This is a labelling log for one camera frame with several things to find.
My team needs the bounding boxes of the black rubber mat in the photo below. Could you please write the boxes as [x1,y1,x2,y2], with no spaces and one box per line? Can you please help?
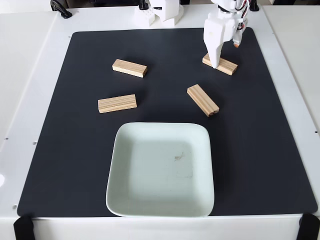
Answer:
[16,26,318,218]

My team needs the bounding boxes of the grooved wooden block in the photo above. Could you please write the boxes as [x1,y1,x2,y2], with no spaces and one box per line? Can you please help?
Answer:
[186,84,220,118]
[111,58,148,79]
[97,94,138,114]
[201,52,239,77]

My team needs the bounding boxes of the pale green square plate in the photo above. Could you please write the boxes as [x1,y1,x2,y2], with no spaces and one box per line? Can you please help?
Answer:
[105,121,216,218]

